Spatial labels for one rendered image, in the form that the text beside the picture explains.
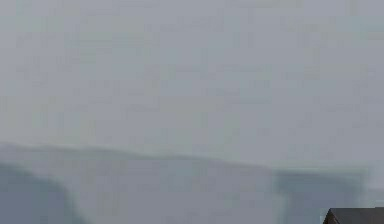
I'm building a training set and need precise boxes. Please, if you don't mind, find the dark brown table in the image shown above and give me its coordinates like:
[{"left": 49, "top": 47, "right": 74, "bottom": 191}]
[{"left": 321, "top": 206, "right": 384, "bottom": 224}]

